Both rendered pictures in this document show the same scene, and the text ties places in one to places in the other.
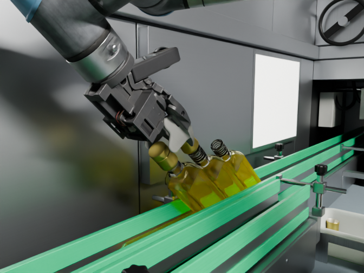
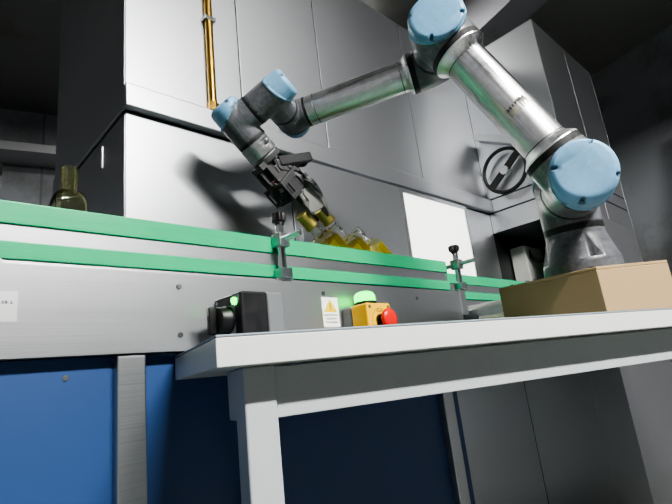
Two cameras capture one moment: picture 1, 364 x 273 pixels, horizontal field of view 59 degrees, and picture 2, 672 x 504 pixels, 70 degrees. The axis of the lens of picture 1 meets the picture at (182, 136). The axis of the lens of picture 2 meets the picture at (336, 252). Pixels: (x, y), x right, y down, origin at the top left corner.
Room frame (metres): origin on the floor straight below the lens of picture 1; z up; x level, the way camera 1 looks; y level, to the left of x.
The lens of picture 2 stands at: (-0.57, -0.15, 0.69)
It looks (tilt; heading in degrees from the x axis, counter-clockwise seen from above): 15 degrees up; 6
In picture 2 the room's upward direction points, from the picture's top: 7 degrees counter-clockwise
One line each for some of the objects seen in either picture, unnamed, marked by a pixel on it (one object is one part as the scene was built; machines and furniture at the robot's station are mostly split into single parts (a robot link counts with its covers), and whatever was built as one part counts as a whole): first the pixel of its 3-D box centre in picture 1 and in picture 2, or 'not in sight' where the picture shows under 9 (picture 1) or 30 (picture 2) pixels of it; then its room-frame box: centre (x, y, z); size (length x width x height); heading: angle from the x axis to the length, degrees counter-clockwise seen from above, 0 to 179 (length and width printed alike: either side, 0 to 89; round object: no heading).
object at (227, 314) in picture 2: not in sight; (218, 320); (0.14, 0.12, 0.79); 0.04 x 0.03 x 0.04; 51
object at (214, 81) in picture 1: (245, 102); (399, 233); (1.05, -0.20, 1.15); 0.90 x 0.03 x 0.34; 141
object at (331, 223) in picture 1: (332, 227); not in sight; (0.90, -0.44, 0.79); 0.04 x 0.04 x 0.04
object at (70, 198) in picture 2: not in sight; (67, 232); (0.23, 0.43, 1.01); 0.06 x 0.06 x 0.26; 52
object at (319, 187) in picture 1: (309, 188); (449, 269); (0.78, -0.32, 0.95); 0.17 x 0.03 x 0.12; 51
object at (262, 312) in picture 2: not in sight; (249, 321); (0.19, 0.08, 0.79); 0.08 x 0.08 x 0.08; 51
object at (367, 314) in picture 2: not in sight; (368, 324); (0.40, -0.09, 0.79); 0.07 x 0.07 x 0.07; 51
